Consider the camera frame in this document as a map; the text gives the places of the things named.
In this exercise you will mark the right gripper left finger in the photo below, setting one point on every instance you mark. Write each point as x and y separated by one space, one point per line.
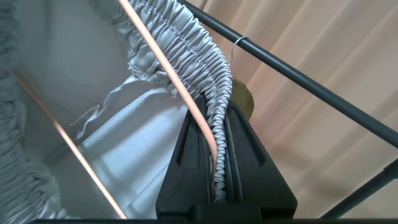
186 174

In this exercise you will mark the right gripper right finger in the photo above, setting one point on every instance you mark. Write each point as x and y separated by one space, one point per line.
258 180

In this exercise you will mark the pale grey garment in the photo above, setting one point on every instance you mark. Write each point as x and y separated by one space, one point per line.
140 149

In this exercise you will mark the green sleeveless shirt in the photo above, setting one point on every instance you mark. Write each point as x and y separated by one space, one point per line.
244 98

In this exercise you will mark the black clothes rack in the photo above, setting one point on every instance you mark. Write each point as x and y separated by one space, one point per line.
311 82

